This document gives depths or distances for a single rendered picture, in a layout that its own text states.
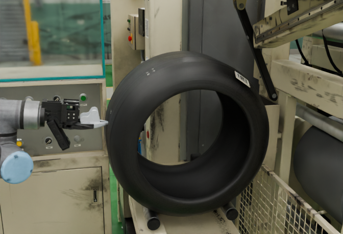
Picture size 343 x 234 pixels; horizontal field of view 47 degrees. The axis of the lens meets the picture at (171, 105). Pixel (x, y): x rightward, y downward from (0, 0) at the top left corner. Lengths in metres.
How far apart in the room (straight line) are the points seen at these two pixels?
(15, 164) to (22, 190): 0.84
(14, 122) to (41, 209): 0.84
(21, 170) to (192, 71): 0.57
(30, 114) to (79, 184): 0.78
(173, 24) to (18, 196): 1.08
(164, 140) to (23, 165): 0.67
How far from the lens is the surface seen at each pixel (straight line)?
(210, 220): 1.58
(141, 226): 1.43
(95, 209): 2.04
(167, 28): 1.54
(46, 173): 1.95
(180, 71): 1.20
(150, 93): 1.18
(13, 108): 1.27
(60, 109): 1.27
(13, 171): 1.17
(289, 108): 1.74
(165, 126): 1.62
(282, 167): 1.83
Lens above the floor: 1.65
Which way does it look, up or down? 16 degrees down
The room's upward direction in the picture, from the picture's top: straight up
